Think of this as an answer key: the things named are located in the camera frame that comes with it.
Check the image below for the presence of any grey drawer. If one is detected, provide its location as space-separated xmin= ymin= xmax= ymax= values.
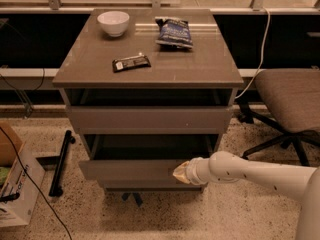
xmin=79 ymin=134 xmax=220 ymax=192
xmin=66 ymin=106 xmax=232 ymax=134

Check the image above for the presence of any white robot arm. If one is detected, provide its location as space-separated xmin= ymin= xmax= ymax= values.
xmin=173 ymin=151 xmax=320 ymax=240

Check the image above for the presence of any grey drawer cabinet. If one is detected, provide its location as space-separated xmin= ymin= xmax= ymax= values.
xmin=51 ymin=7 xmax=244 ymax=158

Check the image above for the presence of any black snack bar wrapper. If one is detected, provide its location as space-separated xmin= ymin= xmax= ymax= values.
xmin=112 ymin=53 xmax=151 ymax=73

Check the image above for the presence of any black metal bar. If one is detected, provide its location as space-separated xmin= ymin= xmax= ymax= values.
xmin=49 ymin=130 xmax=75 ymax=197

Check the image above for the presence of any brown office chair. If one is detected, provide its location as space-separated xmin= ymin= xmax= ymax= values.
xmin=237 ymin=69 xmax=320 ymax=166

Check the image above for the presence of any blue chip bag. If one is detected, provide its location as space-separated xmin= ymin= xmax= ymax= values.
xmin=155 ymin=17 xmax=193 ymax=49

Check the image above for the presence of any white ceramic bowl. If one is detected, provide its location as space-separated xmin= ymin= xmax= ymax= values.
xmin=97 ymin=11 xmax=130 ymax=37

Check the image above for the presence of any white printed box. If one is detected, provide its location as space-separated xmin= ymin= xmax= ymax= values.
xmin=0 ymin=144 xmax=45 ymax=227

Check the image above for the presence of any cardboard box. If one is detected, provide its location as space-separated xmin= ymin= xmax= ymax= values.
xmin=0 ymin=122 xmax=23 ymax=167

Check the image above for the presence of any white cable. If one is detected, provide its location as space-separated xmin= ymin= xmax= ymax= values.
xmin=234 ymin=7 xmax=271 ymax=101

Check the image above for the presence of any black cable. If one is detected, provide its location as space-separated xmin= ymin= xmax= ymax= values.
xmin=0 ymin=127 xmax=74 ymax=240

